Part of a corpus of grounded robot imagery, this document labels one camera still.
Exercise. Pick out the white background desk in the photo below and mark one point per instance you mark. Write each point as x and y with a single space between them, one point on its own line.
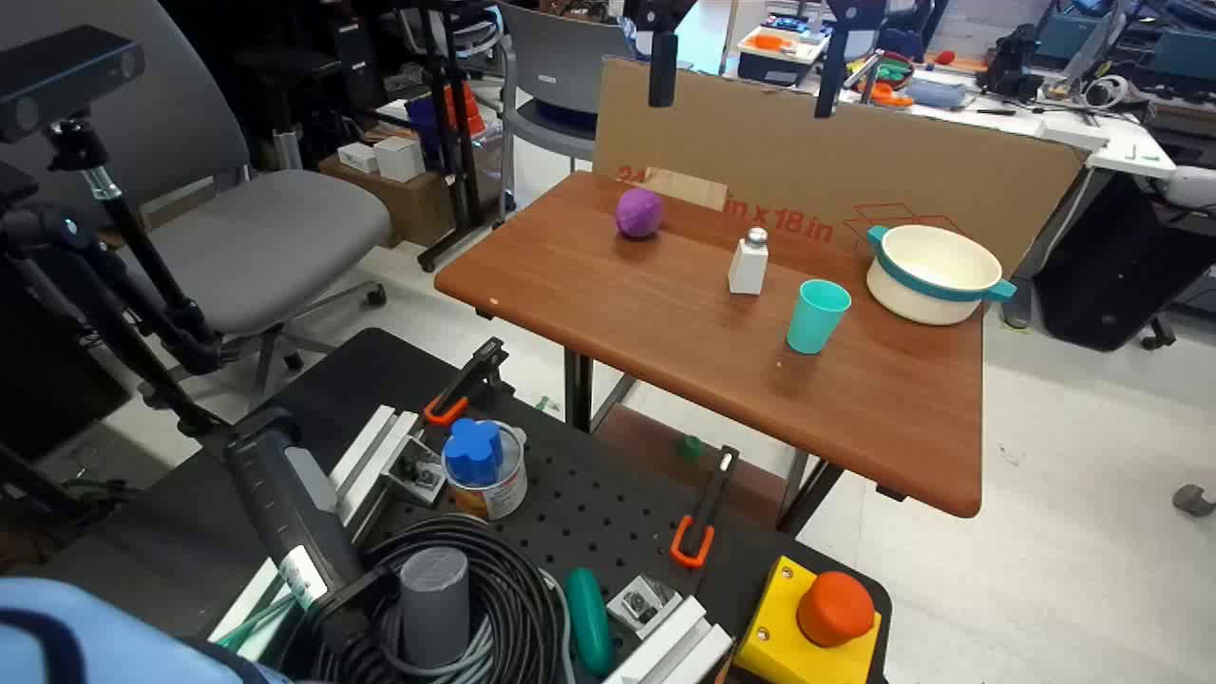
1116 136

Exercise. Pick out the grey office chair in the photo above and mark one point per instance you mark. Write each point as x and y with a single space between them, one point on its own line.
252 240

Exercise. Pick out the brown cardboard sheet red print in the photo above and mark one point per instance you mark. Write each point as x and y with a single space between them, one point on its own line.
784 154

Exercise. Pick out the small green ball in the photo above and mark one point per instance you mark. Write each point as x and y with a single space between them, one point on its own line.
689 445

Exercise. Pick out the brown wooden table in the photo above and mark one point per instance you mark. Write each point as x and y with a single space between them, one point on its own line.
660 343

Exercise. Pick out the black camera stand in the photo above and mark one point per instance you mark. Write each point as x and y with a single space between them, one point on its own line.
136 272

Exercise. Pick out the black bag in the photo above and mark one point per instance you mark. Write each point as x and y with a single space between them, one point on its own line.
1116 269

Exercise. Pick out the teal plastic cup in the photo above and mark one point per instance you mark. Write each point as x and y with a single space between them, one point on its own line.
814 324

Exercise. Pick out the black stereo camera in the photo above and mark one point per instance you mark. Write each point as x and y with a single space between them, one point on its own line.
59 78

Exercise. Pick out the grey caster wheel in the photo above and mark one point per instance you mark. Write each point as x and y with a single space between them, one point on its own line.
1193 501

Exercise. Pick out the black perforated base board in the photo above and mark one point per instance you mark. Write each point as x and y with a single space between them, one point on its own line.
595 495

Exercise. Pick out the light blue cloth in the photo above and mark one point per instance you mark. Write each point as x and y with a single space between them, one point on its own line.
76 641

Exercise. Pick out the blue knob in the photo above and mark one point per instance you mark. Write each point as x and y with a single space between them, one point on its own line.
472 451

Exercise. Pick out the yellow box orange stop button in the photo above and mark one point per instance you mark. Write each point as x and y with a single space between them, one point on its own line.
779 649

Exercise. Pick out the black grey box device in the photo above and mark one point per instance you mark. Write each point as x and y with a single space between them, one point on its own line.
287 501

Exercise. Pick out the white salt cellar silver top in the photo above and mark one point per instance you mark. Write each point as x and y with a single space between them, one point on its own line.
746 269

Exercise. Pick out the brown cardboard box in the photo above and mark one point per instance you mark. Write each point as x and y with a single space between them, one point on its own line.
413 204

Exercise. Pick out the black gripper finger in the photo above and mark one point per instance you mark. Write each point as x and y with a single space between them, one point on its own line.
663 59
838 59

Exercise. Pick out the silver aluminium extrusion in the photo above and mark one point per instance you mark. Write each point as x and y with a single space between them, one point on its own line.
679 641
375 458
252 605

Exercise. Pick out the grey cylinder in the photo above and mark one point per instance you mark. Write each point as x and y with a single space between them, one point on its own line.
435 611

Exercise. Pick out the grey background chair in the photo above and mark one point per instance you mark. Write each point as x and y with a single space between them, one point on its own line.
557 71

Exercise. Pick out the black tripod stand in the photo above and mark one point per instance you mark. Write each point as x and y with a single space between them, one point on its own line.
456 140

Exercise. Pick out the purple ball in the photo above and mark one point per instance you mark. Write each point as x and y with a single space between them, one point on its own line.
639 213

